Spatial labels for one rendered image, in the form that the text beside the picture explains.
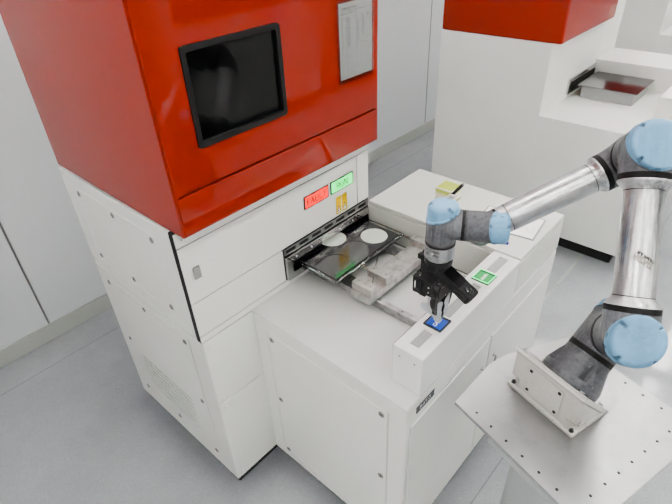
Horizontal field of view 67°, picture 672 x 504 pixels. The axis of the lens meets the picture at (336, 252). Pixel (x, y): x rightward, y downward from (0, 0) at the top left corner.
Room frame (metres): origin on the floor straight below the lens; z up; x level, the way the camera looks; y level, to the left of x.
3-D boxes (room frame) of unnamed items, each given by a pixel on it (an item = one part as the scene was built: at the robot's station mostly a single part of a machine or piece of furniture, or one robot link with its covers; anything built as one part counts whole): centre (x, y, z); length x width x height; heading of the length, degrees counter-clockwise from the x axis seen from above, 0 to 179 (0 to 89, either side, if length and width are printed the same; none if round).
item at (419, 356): (1.13, -0.36, 0.89); 0.55 x 0.09 x 0.14; 136
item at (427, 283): (1.05, -0.25, 1.12); 0.09 x 0.08 x 0.12; 46
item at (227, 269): (1.44, 0.15, 1.02); 0.82 x 0.03 x 0.40; 136
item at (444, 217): (1.04, -0.26, 1.28); 0.09 x 0.08 x 0.11; 75
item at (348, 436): (1.41, -0.27, 0.41); 0.97 x 0.64 x 0.82; 136
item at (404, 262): (1.40, -0.20, 0.87); 0.36 x 0.08 x 0.03; 136
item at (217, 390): (1.68, 0.40, 0.41); 0.82 x 0.71 x 0.82; 136
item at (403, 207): (1.64, -0.48, 0.89); 0.62 x 0.35 x 0.14; 46
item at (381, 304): (1.30, -0.10, 0.84); 0.50 x 0.02 x 0.03; 46
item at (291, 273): (1.56, 0.02, 0.89); 0.44 x 0.02 x 0.10; 136
